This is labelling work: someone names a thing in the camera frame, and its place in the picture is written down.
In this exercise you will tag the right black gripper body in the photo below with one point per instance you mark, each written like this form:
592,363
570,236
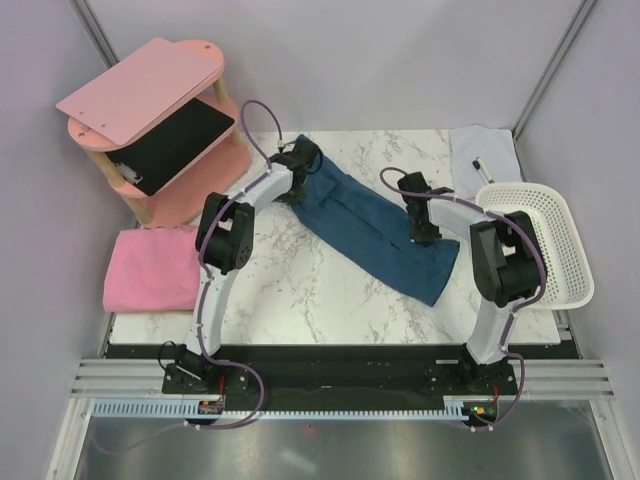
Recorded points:
422,233

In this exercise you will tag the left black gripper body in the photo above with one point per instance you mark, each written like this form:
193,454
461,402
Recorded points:
296,196

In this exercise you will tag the dark blue t shirt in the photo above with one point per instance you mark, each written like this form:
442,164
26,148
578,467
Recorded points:
373,233

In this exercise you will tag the pink t shirt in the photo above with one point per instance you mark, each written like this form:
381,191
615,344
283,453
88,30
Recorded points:
152,270

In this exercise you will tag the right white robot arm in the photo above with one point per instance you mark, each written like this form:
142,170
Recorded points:
507,264

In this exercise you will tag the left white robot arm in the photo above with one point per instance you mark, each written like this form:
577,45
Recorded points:
225,240

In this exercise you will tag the black white marker pen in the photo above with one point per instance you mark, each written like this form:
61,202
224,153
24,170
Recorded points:
483,171

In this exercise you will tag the white cloth in corner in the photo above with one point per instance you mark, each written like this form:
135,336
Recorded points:
496,149

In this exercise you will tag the pink wooden shelf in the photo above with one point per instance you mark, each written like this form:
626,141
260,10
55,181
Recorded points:
134,96

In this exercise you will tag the black mat on shelf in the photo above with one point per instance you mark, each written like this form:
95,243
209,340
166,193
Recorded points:
162,153

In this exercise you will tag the white plastic laundry basket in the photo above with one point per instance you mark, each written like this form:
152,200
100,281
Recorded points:
570,283

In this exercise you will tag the small white shelf clip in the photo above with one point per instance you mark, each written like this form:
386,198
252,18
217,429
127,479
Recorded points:
130,175

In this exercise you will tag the white cable duct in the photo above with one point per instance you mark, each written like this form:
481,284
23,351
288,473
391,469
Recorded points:
198,410

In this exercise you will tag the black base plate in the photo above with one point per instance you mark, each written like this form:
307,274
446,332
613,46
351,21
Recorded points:
428,369

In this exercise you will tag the aluminium rail frame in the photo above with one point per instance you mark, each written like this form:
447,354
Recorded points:
544,379

